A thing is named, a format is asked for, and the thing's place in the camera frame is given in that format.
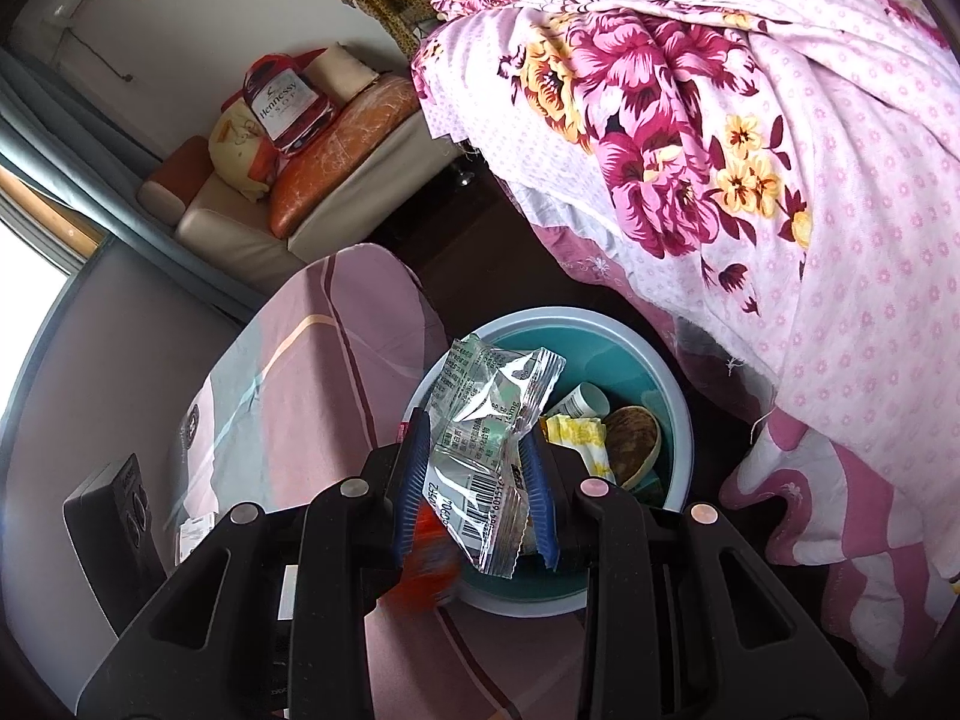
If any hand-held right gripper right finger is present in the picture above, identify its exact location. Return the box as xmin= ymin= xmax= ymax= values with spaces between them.
xmin=517 ymin=431 xmax=871 ymax=720

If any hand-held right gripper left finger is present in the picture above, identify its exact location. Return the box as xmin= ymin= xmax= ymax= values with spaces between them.
xmin=75 ymin=409 xmax=434 ymax=720

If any yellow printed paper napkin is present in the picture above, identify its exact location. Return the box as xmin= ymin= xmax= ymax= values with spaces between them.
xmin=544 ymin=412 xmax=616 ymax=488

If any silver green snack wrapper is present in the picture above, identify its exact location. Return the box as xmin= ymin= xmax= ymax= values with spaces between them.
xmin=424 ymin=334 xmax=567 ymax=578

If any white strawberry yogurt cup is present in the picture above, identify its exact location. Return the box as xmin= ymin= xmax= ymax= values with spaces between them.
xmin=551 ymin=382 xmax=610 ymax=421

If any brown coconut shell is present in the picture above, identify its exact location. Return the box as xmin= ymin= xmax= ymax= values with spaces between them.
xmin=602 ymin=405 xmax=662 ymax=488

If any teal plastic trash bin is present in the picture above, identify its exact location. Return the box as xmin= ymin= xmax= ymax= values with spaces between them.
xmin=397 ymin=307 xmax=695 ymax=612

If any white tissue packet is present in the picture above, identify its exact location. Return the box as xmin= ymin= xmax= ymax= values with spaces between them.
xmin=176 ymin=514 xmax=218 ymax=563

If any grey panel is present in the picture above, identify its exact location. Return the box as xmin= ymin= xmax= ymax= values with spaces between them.
xmin=15 ymin=240 xmax=263 ymax=511

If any window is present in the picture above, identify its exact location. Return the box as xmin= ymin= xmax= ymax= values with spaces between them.
xmin=0 ymin=225 xmax=68 ymax=428

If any cream leather sofa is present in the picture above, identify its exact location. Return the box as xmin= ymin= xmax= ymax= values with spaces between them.
xmin=137 ymin=75 xmax=466 ymax=271

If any orange seat cushion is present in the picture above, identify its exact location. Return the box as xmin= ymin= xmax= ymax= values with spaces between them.
xmin=268 ymin=75 xmax=421 ymax=237

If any brown armrest cushion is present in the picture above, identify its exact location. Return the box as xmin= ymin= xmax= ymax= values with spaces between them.
xmin=136 ymin=136 xmax=211 ymax=226

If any grey-blue curtain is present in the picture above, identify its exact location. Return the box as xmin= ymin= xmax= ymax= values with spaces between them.
xmin=0 ymin=49 xmax=263 ymax=316

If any yellow printed pillow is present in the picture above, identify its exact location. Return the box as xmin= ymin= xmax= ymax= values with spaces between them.
xmin=206 ymin=94 xmax=275 ymax=203

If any red bottle-shaped bag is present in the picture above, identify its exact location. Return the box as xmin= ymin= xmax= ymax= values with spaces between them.
xmin=241 ymin=52 xmax=338 ymax=158

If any beige pillow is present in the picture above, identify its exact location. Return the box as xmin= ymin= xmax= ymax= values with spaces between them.
xmin=304 ymin=43 xmax=382 ymax=102

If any floral pink quilt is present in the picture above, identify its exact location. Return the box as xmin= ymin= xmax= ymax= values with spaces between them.
xmin=409 ymin=0 xmax=960 ymax=436

